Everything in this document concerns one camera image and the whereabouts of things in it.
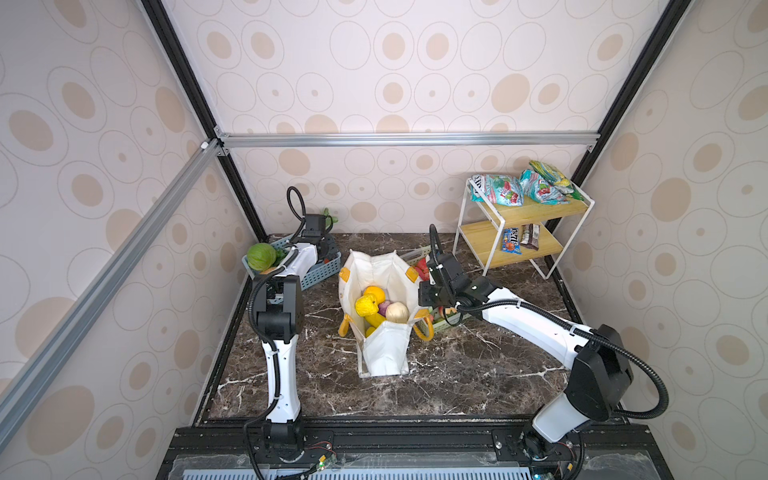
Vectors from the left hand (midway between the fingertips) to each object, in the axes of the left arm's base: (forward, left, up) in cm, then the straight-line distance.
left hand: (334, 237), depth 104 cm
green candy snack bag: (-4, -50, +24) cm, 55 cm away
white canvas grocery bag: (-40, -19, -5) cm, 44 cm away
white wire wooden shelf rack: (-17, -47, +18) cm, 53 cm away
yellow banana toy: (-29, -15, -7) cm, 33 cm away
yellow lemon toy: (-26, -13, -2) cm, 29 cm away
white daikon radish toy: (-7, -2, +15) cm, 17 cm away
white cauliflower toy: (-29, -22, -1) cm, 36 cm away
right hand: (-25, -29, +5) cm, 39 cm away
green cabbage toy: (-10, +22, +1) cm, 25 cm away
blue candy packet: (-7, -58, +6) cm, 59 cm away
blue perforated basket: (-8, +1, -5) cm, 9 cm away
